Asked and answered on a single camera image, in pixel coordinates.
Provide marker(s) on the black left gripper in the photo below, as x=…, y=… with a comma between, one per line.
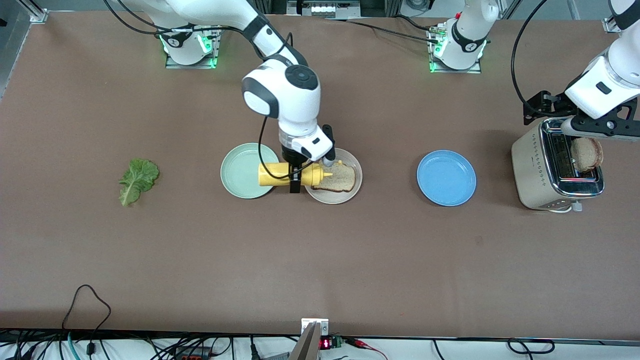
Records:
x=543, y=106

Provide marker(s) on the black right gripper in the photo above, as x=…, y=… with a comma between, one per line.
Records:
x=291, y=156

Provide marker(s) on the yellow squeeze bottle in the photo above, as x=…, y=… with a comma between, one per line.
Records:
x=272, y=175

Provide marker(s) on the brown bread slice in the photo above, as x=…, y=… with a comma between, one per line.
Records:
x=342, y=180
x=587, y=157

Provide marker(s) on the green lettuce leaf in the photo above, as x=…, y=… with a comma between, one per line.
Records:
x=137, y=180

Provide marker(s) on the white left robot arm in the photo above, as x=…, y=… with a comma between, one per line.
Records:
x=600, y=85

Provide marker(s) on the beige plate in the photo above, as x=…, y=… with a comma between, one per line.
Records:
x=332, y=197

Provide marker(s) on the mint green plate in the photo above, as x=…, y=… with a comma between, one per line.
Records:
x=240, y=170

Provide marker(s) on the blue plate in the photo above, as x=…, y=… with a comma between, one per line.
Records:
x=446, y=178

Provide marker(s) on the beige chrome toaster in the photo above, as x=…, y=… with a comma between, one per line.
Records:
x=532, y=170

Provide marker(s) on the red display circuit board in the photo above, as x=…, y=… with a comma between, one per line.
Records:
x=326, y=343

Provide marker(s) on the grey metal bar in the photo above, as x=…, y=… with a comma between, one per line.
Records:
x=307, y=347

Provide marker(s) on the red clip lead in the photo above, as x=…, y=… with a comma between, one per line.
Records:
x=362, y=345

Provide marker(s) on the grey lit electronics box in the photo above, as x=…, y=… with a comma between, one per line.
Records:
x=325, y=9

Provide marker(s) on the aluminium frame profile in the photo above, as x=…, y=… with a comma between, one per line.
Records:
x=35, y=12
x=611, y=25

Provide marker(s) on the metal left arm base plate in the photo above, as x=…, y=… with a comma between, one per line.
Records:
x=455, y=71

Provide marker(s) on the white metal bracket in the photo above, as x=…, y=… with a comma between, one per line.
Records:
x=322, y=327

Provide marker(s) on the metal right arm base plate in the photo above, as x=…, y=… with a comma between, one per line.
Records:
x=190, y=65

